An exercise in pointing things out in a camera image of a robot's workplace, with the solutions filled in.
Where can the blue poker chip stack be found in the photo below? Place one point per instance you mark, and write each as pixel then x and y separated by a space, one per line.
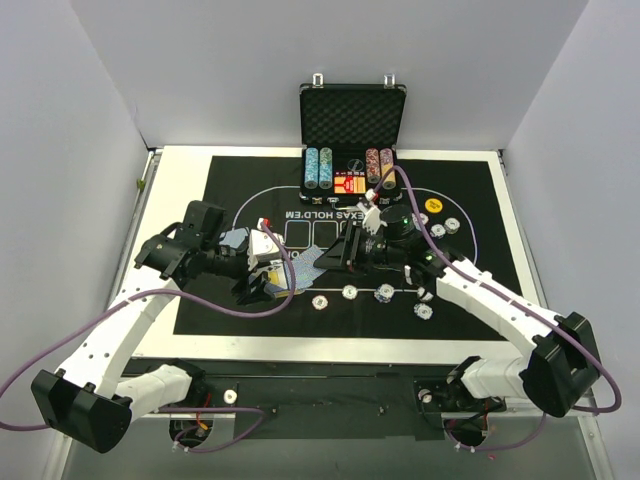
pixel 384 293

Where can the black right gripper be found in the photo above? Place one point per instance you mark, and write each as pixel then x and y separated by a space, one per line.
pixel 355 253

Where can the blue backed playing cards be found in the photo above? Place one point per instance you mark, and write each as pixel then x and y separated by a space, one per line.
pixel 304 269

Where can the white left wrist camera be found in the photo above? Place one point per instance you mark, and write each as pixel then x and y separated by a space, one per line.
pixel 261 249

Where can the red chip row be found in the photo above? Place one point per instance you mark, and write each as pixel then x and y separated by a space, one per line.
pixel 373 167

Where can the aluminium frame rail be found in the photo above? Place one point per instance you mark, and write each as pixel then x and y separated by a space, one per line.
pixel 330 395

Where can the red poker chip stack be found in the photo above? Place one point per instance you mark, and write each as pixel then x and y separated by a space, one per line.
pixel 319 302

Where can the clear dealer button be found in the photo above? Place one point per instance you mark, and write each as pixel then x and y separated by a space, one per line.
pixel 355 165

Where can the purple yellow chip row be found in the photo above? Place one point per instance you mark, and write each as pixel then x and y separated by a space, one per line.
pixel 387 163

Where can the red playing card box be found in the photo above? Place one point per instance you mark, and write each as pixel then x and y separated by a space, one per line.
pixel 349 185

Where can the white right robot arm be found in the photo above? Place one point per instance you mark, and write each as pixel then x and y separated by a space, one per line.
pixel 558 355

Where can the grey poker chip stack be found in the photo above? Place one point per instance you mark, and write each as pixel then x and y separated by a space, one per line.
pixel 350 292

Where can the green chip row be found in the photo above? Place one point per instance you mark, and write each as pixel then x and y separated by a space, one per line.
pixel 325 168

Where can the blue chips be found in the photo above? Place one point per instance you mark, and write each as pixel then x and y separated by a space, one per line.
pixel 437 231
pixel 423 311

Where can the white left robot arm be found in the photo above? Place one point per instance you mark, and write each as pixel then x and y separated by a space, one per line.
pixel 159 274

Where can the black poker felt mat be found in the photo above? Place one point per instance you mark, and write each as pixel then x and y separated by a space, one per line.
pixel 250 188

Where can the grey chips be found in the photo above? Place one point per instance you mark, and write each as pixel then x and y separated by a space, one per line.
pixel 424 295
pixel 451 225

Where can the dealt cards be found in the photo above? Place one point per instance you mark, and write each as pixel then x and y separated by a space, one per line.
pixel 236 239

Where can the light blue chip row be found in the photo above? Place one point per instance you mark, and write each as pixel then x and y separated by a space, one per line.
pixel 311 168

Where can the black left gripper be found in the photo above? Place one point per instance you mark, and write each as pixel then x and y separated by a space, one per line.
pixel 252 279

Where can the aluminium poker chip case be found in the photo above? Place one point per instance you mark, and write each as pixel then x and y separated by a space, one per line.
pixel 349 119

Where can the yellow big blind button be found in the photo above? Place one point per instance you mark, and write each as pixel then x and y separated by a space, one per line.
pixel 433 205

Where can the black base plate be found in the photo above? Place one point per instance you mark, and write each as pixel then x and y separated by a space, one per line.
pixel 356 421

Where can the blue playing card deck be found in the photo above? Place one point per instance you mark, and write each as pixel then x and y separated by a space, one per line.
pixel 274 280

